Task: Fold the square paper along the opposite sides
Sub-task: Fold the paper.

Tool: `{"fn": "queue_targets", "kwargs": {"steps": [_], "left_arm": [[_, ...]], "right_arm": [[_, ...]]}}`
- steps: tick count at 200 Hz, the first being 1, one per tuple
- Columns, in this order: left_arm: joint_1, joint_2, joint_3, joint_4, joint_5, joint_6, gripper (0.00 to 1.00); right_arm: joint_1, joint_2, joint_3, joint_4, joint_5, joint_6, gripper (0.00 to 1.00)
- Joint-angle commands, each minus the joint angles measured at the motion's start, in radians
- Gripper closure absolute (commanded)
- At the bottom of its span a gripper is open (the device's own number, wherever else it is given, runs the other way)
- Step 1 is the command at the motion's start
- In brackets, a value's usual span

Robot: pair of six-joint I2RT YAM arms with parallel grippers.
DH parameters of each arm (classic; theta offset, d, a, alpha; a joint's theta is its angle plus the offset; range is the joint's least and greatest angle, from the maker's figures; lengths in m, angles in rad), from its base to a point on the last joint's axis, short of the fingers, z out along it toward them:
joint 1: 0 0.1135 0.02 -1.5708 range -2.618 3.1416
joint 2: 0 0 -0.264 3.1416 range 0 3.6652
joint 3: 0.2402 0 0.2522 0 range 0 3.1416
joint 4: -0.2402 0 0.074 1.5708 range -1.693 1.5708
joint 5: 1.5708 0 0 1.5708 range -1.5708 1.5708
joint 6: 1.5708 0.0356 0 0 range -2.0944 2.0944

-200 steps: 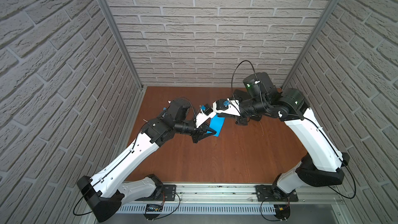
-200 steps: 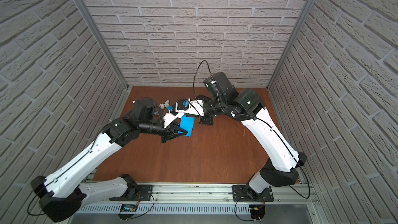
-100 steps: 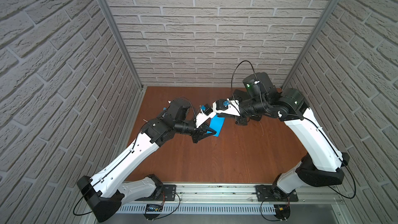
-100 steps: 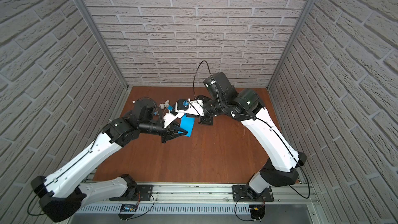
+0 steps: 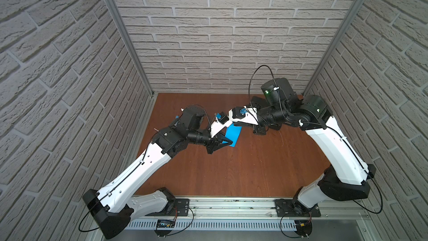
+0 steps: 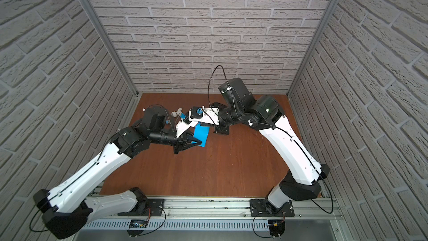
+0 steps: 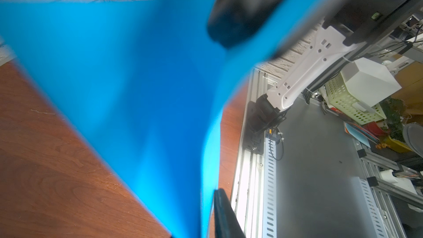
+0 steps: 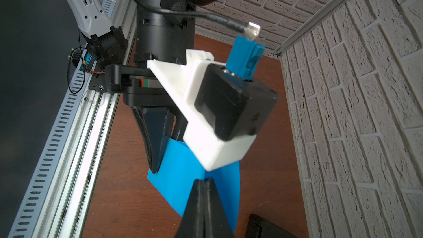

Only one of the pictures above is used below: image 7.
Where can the white box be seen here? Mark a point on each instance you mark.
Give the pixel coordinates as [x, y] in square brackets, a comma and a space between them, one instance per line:
[368, 81]

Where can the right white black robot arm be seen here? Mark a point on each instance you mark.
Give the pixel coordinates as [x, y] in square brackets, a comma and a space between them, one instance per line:
[349, 25]

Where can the green perforated basket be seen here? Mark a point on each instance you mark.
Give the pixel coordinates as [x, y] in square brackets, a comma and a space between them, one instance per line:
[340, 98]

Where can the blue square paper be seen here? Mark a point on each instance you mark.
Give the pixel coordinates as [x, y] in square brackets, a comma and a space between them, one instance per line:
[145, 86]

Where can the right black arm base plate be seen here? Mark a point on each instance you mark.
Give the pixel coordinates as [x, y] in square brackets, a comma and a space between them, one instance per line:
[253, 135]

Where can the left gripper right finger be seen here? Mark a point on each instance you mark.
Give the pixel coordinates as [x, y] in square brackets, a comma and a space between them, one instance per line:
[232, 22]

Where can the aluminium front rail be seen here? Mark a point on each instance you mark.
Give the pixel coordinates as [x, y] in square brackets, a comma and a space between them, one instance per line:
[253, 197]

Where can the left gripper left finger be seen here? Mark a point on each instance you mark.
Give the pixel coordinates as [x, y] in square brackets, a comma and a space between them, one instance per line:
[226, 224]

